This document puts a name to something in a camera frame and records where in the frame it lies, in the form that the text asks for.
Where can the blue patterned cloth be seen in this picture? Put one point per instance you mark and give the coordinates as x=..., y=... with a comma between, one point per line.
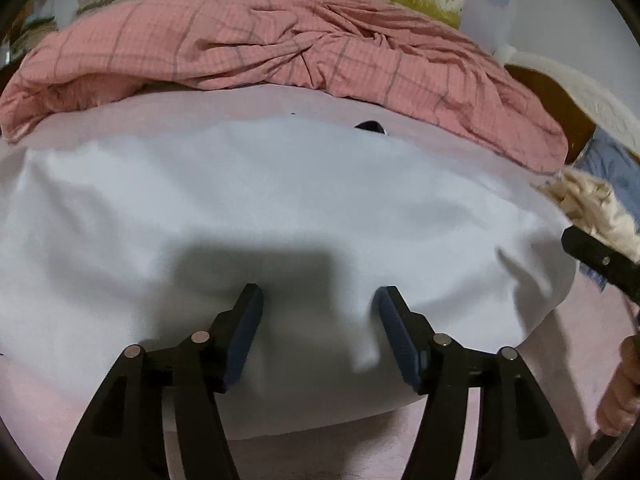
x=610, y=165

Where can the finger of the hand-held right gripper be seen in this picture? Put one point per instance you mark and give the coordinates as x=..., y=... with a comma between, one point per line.
x=600, y=260

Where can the white garment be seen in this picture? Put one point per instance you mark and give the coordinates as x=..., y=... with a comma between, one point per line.
x=250, y=200

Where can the beige fluffy cloth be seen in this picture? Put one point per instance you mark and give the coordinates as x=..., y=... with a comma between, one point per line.
x=595, y=210

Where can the white and brown headboard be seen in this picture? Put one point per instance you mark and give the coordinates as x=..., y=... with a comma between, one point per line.
x=550, y=95

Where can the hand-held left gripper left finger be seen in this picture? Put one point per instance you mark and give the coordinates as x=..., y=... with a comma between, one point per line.
x=245, y=340

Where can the person's right hand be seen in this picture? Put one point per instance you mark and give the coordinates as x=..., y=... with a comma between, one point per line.
x=622, y=390

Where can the small black object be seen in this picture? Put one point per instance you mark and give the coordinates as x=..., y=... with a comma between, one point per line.
x=371, y=126

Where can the pink plaid quilt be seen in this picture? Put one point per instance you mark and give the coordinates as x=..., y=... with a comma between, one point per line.
x=225, y=40

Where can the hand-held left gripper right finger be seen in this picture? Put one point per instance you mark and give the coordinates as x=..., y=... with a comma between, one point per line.
x=397, y=335

